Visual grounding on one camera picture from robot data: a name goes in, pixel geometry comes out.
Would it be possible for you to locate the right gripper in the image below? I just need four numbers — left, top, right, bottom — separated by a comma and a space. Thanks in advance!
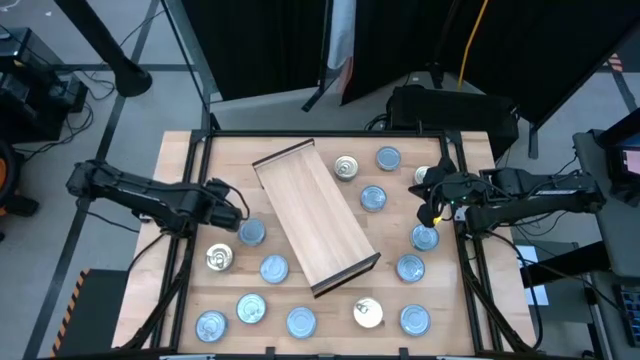
408, 157, 484, 229

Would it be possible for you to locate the silver-lid seafood can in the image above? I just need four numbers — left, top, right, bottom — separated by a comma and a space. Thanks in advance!
259, 254, 290, 285
410, 223, 441, 253
235, 292, 268, 325
237, 217, 267, 247
395, 253, 427, 285
399, 304, 432, 338
194, 309, 229, 344

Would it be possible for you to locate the blue and red tin can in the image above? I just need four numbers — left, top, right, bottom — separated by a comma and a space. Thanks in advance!
205, 242, 235, 273

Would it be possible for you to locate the green-label silver tuna can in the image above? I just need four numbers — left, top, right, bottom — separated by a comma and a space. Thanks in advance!
285, 306, 318, 340
375, 145, 403, 173

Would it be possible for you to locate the red-label silver seafood can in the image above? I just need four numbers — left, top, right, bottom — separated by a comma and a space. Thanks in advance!
360, 184, 388, 213

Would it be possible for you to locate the black equipment case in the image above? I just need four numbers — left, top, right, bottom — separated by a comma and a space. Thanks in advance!
387, 84, 521, 161

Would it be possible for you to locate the can with white lid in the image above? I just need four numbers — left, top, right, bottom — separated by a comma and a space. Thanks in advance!
352, 297, 385, 330

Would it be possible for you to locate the black floor beam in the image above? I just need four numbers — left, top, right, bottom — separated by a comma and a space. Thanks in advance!
519, 240, 611, 289

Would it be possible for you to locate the black pole stand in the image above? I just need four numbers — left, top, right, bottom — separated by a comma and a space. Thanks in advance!
53, 0, 154, 99

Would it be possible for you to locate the hazard-striped black mat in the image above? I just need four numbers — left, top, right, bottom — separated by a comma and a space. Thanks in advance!
48, 268, 130, 359

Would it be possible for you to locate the grey desk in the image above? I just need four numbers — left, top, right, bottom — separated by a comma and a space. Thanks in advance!
572, 128, 640, 360

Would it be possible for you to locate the black monitor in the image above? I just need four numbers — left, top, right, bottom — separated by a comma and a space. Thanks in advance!
597, 107, 640, 206

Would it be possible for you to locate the orange and black machine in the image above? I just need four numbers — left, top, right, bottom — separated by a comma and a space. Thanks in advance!
0, 139, 41, 219

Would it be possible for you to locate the black equipment rack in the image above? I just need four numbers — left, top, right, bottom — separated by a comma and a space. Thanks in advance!
0, 27, 90, 144

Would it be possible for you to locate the black keyboard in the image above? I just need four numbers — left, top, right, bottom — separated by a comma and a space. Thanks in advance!
613, 283, 640, 349

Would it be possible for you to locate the wooden shelf with black frame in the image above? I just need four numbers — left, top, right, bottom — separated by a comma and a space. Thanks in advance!
251, 138, 383, 300

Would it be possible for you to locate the yellow cable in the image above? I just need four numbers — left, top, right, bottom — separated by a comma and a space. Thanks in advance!
456, 0, 490, 92

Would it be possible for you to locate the grey metal post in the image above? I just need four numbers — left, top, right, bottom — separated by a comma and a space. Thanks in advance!
160, 0, 222, 132

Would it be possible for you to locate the black floor cable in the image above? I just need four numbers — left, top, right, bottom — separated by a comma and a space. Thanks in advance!
14, 74, 119, 161

